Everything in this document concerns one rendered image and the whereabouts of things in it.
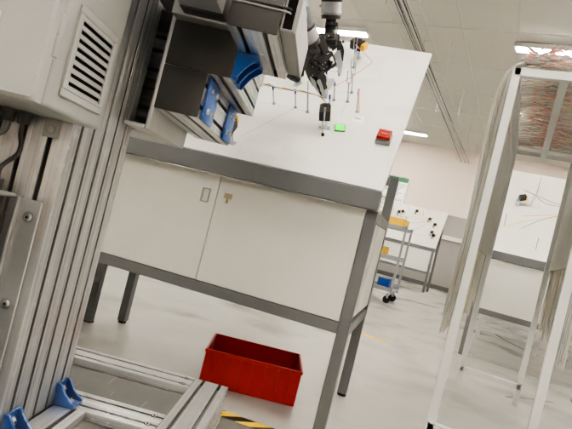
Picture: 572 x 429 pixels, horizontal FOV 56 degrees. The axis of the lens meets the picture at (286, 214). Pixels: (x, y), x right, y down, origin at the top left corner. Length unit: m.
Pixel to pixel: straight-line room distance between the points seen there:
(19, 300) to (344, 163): 1.26
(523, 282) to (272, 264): 2.95
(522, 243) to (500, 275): 0.33
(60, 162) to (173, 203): 1.15
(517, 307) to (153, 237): 3.19
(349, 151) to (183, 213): 0.66
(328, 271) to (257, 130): 0.62
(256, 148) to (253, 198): 0.19
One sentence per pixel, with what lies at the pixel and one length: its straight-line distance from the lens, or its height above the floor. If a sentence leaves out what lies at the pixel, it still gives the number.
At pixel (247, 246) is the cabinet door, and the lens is 1.94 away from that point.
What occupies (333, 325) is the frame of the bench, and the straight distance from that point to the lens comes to 1.88.
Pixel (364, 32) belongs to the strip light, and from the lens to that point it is 7.17.
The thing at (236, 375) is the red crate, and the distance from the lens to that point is 2.17.
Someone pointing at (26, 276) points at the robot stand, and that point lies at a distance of 0.97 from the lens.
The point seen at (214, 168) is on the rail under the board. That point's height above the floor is 0.81.
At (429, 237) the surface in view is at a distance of 10.88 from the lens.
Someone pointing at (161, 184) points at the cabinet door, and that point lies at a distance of 2.10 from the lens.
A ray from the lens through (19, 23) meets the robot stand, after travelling 0.78.
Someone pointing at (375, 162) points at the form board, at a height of 0.98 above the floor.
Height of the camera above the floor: 0.69
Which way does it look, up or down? 1 degrees up
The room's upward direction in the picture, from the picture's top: 14 degrees clockwise
